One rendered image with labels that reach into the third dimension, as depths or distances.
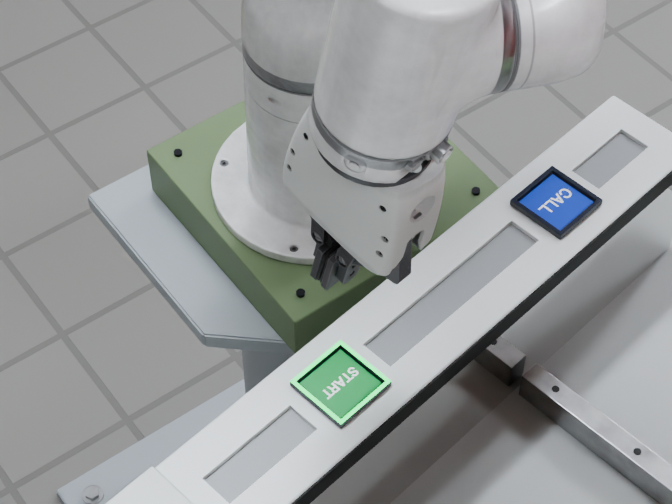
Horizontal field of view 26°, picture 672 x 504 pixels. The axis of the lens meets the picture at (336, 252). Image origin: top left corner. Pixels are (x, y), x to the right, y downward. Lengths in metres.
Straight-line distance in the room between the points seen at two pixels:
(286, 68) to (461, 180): 0.27
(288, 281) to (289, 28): 0.26
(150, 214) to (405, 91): 0.68
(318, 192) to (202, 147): 0.49
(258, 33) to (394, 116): 0.40
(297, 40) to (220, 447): 0.32
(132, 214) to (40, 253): 1.06
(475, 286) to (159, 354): 1.19
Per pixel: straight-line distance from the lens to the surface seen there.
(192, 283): 1.37
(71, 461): 2.24
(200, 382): 2.29
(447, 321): 1.17
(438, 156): 0.85
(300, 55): 1.16
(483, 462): 1.26
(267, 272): 1.31
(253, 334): 1.33
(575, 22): 0.80
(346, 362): 1.14
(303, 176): 0.92
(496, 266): 1.21
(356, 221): 0.90
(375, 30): 0.75
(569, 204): 1.25
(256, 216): 1.33
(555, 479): 1.26
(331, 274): 0.99
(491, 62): 0.79
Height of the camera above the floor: 1.90
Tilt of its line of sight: 51 degrees down
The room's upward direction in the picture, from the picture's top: straight up
